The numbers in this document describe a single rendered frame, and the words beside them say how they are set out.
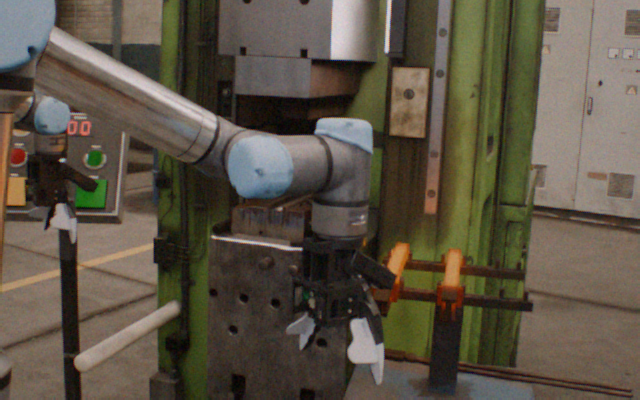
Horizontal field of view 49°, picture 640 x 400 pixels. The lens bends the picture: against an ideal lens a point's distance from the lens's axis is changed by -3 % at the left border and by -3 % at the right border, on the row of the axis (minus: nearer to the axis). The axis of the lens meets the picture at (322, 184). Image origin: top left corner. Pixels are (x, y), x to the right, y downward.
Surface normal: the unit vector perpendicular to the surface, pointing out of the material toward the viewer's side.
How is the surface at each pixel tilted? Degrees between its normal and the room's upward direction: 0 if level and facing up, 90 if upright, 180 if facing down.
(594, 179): 90
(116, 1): 90
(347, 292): 90
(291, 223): 90
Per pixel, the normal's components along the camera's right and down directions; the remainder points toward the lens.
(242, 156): -0.80, 0.07
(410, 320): -0.33, 0.15
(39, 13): 0.62, 0.04
